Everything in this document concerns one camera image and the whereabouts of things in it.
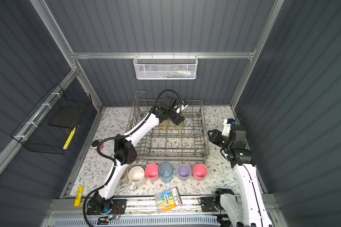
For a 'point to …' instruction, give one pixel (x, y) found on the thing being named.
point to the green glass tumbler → (181, 126)
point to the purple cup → (183, 171)
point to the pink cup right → (200, 172)
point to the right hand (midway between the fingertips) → (213, 134)
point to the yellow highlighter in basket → (69, 138)
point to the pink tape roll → (94, 144)
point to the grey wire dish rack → (185, 141)
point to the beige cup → (124, 178)
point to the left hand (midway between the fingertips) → (180, 113)
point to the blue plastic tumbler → (166, 170)
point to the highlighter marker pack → (167, 200)
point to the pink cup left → (151, 172)
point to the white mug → (136, 177)
